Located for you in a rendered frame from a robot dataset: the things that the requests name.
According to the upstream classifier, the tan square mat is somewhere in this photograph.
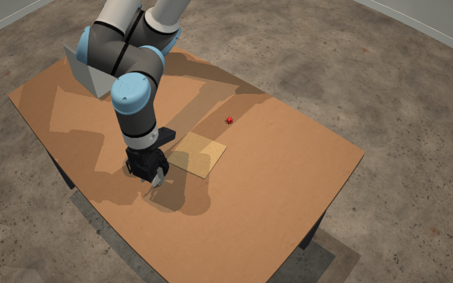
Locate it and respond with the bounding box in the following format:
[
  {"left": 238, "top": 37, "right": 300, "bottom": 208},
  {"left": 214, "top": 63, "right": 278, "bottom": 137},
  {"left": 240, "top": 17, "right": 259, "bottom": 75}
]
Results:
[{"left": 167, "top": 131, "right": 227, "bottom": 179}]

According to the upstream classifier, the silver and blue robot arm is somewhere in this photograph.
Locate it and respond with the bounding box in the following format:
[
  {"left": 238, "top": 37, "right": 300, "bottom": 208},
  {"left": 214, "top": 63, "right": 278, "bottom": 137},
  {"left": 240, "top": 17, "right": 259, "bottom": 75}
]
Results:
[{"left": 75, "top": 0, "right": 191, "bottom": 150}]

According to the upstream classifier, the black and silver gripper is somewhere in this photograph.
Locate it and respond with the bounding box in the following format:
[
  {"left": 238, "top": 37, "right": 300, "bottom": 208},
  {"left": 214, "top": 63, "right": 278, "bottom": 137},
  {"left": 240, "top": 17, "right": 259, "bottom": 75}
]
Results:
[{"left": 125, "top": 142, "right": 169, "bottom": 187}]

